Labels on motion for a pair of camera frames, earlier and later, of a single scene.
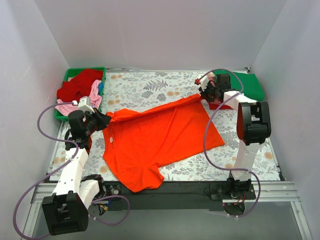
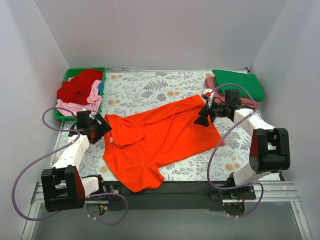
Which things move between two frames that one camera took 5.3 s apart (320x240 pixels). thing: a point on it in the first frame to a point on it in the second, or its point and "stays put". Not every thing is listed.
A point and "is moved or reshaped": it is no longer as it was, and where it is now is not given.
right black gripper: (207, 90) to (211, 114)
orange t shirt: (137, 144) is moved or reshaped
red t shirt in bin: (79, 86) stays put
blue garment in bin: (100, 87) stays put
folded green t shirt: (251, 87) stays put
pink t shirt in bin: (95, 97) stays put
